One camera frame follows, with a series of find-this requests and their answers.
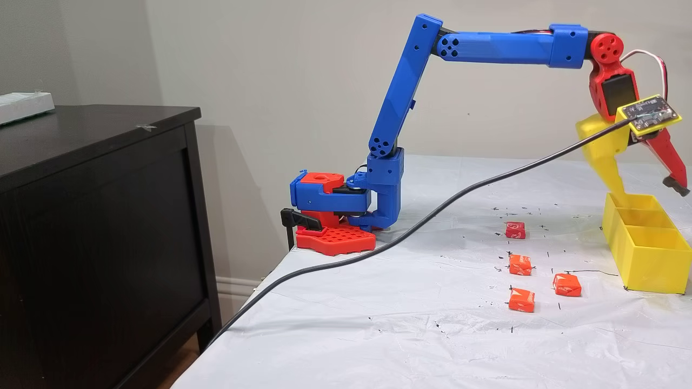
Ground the white plastic table cover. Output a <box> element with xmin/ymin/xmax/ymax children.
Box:
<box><xmin>172</xmin><ymin>154</ymin><xmax>692</xmax><ymax>389</ymax></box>

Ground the white baseboard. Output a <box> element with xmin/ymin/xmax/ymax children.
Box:
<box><xmin>216</xmin><ymin>276</ymin><xmax>267</xmax><ymax>311</ymax></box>

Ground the camera board on yellow mount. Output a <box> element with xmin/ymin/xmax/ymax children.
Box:
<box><xmin>616</xmin><ymin>95</ymin><xmax>683</xmax><ymax>135</ymax></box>

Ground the black camera cable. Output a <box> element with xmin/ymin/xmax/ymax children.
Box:
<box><xmin>207</xmin><ymin>120</ymin><xmax>633</xmax><ymax>349</ymax></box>

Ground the red white black servo wire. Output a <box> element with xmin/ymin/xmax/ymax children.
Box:
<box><xmin>619</xmin><ymin>49</ymin><xmax>669</xmax><ymax>103</ymax></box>

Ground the white flat box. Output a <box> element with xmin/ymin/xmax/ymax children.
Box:
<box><xmin>0</xmin><ymin>92</ymin><xmax>56</xmax><ymax>126</ymax></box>

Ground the black table clamp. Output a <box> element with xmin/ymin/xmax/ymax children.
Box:
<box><xmin>280</xmin><ymin>208</ymin><xmax>325</xmax><ymax>252</ymax></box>

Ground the dark wooden cabinet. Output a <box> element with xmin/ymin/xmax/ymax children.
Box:
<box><xmin>0</xmin><ymin>104</ymin><xmax>222</xmax><ymax>389</ymax></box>

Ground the yellow three-compartment box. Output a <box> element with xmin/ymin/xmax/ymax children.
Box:
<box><xmin>602</xmin><ymin>192</ymin><xmax>692</xmax><ymax>295</ymax></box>

